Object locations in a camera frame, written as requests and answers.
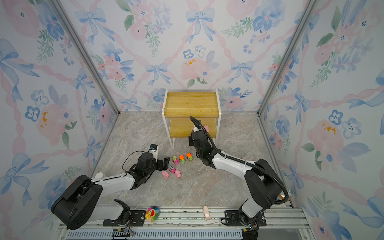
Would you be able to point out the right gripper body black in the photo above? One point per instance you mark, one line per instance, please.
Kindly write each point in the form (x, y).
(191, 140)

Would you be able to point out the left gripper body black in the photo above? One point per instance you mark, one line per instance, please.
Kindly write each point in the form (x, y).
(157, 165)

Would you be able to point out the orange yellow toy truck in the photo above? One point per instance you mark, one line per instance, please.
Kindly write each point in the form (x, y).
(189, 157)

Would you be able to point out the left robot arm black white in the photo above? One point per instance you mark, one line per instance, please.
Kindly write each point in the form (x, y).
(79, 203)

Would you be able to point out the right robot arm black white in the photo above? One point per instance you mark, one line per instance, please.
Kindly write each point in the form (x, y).
(265, 187)

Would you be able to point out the white wood two-tier shelf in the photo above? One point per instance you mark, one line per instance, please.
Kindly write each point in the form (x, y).
(179, 106)

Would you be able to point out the pink teal toy truck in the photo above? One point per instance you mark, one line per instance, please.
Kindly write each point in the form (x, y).
(172, 169)

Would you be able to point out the pink green toy truck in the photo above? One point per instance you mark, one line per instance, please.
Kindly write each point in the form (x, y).
(175, 160)

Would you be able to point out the orange green toy truck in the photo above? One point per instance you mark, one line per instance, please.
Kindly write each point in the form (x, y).
(182, 159)

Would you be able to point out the rainbow flower plush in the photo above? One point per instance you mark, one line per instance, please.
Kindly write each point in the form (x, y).
(152, 214)

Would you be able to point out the pink eraser block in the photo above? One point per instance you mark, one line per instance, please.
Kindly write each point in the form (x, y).
(206, 213)

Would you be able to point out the orange soda can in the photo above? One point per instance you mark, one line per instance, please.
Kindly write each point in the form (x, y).
(282, 198)

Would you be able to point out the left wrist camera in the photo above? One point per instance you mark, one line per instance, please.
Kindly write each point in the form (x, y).
(154, 149)

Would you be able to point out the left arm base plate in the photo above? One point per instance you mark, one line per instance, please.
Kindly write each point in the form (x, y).
(133, 218)

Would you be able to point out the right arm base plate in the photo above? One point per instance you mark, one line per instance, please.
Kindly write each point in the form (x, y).
(236, 219)

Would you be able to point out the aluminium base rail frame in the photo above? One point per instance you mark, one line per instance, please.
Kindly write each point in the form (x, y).
(188, 223)

